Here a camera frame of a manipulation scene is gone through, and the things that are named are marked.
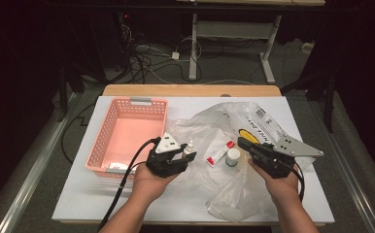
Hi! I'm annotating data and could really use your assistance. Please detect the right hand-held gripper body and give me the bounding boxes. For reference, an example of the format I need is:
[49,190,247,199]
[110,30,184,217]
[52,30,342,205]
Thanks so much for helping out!
[251,134,324,180]

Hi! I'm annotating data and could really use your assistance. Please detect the metal floor rail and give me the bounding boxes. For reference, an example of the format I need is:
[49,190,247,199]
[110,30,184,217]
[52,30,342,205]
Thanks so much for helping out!
[0,92,80,233]
[308,100,375,233]

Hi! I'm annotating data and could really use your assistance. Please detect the white-legged desk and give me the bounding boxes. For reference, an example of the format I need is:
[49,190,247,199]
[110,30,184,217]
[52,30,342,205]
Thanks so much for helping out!
[175,0,326,85]

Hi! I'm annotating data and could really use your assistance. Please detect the small white dropper bottle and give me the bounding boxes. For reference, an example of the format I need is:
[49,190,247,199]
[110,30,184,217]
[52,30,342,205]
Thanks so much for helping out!
[182,140,195,159]

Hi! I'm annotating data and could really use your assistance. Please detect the pink plastic basket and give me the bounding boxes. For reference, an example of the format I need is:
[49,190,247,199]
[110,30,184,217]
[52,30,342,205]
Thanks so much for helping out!
[85,96,169,182]

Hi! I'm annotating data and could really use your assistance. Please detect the wooden table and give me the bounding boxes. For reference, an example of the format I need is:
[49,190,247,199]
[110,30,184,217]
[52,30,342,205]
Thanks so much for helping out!
[58,83,325,227]

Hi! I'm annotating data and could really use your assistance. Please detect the black stand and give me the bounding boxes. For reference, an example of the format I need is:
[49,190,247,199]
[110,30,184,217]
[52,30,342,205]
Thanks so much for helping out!
[280,62,336,134]
[56,62,86,123]

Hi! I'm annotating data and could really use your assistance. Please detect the hand-held gripper black cable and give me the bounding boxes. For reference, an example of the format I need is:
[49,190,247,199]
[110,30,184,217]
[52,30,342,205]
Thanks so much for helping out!
[97,137,161,233]
[291,162,306,204]

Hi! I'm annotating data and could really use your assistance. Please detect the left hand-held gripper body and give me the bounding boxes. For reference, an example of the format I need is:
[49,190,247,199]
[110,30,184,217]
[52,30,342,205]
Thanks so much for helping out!
[145,132,189,179]

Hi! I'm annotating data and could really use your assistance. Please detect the person's right hand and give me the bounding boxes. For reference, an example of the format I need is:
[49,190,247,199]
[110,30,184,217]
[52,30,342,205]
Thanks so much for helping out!
[248,157,300,205]

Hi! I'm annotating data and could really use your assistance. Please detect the tangle of floor cables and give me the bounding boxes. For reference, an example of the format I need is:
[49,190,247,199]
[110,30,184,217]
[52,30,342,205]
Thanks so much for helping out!
[117,18,204,85]

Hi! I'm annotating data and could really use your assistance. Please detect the left hand-held gripper black cable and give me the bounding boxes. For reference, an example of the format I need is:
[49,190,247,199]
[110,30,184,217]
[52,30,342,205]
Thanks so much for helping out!
[97,137,161,233]

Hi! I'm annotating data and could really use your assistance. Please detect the clear plastic bag yellow smiley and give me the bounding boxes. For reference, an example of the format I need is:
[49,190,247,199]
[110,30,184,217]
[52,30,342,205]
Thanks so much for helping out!
[166,101,317,223]

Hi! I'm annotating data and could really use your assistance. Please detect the white table cover board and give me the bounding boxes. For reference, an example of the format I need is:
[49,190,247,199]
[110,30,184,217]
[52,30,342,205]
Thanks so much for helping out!
[51,95,335,224]

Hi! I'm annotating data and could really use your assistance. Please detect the red and white tube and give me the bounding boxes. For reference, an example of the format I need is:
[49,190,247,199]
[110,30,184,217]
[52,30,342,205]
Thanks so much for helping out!
[205,140,236,168]

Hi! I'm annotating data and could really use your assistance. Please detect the person's left hand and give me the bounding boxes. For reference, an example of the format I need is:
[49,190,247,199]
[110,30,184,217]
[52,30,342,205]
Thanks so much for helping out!
[131,162,181,202]

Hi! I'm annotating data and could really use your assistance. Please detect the white round jar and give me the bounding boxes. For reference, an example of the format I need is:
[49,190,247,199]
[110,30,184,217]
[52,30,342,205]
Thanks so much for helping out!
[224,148,242,168]

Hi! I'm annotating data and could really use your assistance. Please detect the black floor cable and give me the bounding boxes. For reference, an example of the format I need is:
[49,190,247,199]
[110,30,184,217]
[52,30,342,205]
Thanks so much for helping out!
[60,102,96,165]

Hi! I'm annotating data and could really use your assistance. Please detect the right hand-held gripper black cable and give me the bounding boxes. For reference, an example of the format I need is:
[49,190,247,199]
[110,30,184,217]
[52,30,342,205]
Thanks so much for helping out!
[291,162,306,204]

